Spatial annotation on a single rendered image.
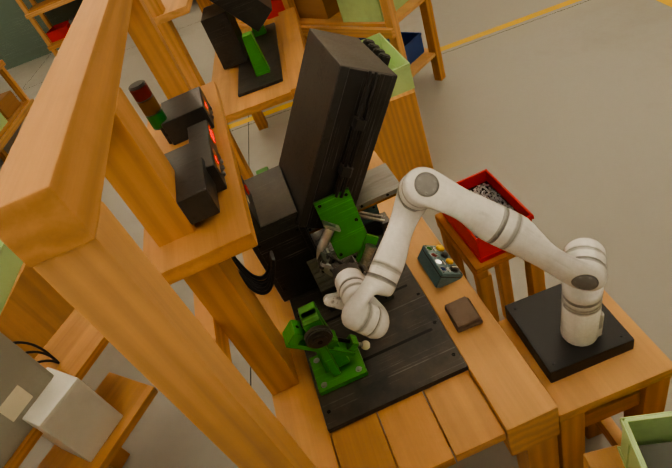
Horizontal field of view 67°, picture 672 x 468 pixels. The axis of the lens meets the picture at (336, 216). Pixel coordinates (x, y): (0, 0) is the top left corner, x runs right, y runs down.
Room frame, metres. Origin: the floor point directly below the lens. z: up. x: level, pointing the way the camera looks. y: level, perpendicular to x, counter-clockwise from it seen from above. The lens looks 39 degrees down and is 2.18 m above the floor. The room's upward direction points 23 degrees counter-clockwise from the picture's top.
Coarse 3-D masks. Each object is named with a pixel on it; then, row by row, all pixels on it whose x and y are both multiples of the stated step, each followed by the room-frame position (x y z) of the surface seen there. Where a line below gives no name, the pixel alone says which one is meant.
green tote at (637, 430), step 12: (624, 420) 0.47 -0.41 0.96; (636, 420) 0.46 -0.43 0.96; (648, 420) 0.45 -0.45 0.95; (660, 420) 0.44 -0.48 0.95; (624, 432) 0.45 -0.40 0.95; (636, 432) 0.45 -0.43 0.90; (648, 432) 0.45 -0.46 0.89; (660, 432) 0.44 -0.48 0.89; (624, 444) 0.45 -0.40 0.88; (636, 444) 0.41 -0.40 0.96; (624, 456) 0.44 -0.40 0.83; (636, 456) 0.39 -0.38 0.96
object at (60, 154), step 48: (96, 0) 1.52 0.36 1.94; (96, 48) 1.09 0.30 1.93; (48, 96) 0.88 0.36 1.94; (96, 96) 0.90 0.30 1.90; (48, 144) 0.68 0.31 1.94; (96, 144) 0.76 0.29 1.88; (0, 192) 0.59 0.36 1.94; (48, 192) 0.55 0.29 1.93; (96, 192) 0.65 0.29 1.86; (48, 240) 0.55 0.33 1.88
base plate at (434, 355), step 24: (408, 288) 1.10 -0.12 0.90; (336, 312) 1.13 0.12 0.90; (408, 312) 1.02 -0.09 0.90; (432, 312) 0.98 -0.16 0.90; (360, 336) 1.00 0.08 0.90; (384, 336) 0.97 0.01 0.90; (408, 336) 0.93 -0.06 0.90; (432, 336) 0.90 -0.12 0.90; (384, 360) 0.89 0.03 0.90; (408, 360) 0.86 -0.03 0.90; (432, 360) 0.83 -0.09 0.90; (456, 360) 0.80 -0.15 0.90; (360, 384) 0.85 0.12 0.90; (384, 384) 0.82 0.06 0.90; (408, 384) 0.79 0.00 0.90; (432, 384) 0.77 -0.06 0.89; (336, 408) 0.81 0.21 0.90; (360, 408) 0.78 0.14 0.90
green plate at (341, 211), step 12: (348, 192) 1.23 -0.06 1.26; (324, 204) 1.22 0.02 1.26; (336, 204) 1.22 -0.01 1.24; (348, 204) 1.22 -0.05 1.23; (324, 216) 1.21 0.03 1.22; (336, 216) 1.21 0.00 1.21; (348, 216) 1.21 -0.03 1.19; (324, 228) 1.21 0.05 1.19; (348, 228) 1.20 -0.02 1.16; (360, 228) 1.20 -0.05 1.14; (336, 240) 1.19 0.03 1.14; (348, 240) 1.19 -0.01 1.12; (360, 240) 1.18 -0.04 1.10; (336, 252) 1.18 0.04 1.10; (348, 252) 1.18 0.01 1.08
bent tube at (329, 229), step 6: (324, 222) 1.19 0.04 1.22; (330, 228) 1.17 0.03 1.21; (336, 228) 1.17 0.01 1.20; (324, 234) 1.18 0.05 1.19; (330, 234) 1.17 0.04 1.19; (324, 240) 1.17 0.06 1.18; (318, 246) 1.17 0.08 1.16; (324, 246) 1.16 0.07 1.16; (318, 252) 1.16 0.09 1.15; (324, 270) 1.14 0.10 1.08
